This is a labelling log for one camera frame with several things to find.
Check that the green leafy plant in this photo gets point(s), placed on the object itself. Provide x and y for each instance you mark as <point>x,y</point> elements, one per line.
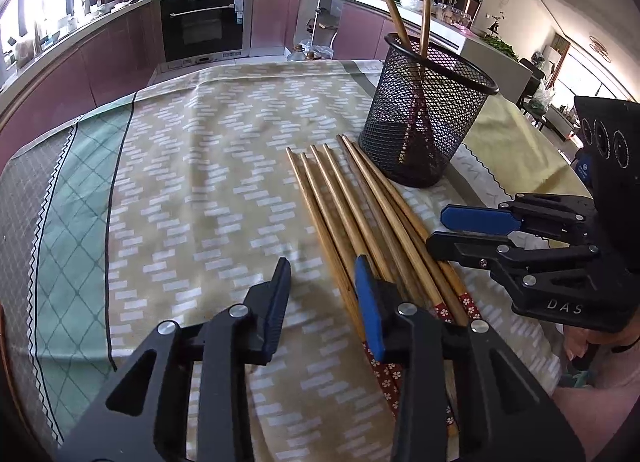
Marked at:
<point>502,46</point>

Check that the black built-in oven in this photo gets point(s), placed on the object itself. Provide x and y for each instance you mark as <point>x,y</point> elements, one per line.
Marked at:
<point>205,27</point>

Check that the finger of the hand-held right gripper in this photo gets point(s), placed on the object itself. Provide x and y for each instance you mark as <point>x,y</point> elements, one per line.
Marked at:
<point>475,219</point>
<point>460,246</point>

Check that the person's right hand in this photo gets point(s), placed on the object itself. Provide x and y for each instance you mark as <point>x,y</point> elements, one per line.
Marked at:
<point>575,342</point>

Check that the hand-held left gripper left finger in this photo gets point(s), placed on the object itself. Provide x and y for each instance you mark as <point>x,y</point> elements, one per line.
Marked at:
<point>280,307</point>

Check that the pink kitchen cabinets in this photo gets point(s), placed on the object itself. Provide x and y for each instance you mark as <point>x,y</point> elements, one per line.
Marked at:
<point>100,62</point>

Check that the person's right forearm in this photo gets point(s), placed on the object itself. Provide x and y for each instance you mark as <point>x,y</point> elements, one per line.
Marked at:
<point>627,367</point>

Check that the glass bottles on floor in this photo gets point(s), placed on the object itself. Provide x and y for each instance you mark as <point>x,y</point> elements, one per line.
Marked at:
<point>306,53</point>

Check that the beige patterned tablecloth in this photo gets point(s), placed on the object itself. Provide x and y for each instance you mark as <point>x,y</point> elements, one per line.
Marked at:
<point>200,192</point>

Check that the dark dining chair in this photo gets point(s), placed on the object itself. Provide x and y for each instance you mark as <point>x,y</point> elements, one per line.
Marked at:
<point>532,75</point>

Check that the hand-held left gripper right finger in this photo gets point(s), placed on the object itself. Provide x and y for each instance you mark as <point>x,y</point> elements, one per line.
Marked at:
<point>370,307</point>

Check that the yellow tablecloth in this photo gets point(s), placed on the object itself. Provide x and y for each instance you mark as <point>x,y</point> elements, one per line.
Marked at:
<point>520,152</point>

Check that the black mesh utensil holder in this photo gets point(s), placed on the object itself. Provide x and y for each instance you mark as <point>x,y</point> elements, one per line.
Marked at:
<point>395,142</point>

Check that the person's leg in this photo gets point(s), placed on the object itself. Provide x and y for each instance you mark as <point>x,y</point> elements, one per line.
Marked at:
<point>600,422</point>

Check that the wooden stool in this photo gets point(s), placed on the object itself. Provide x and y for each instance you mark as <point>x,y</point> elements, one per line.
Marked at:
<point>324,25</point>

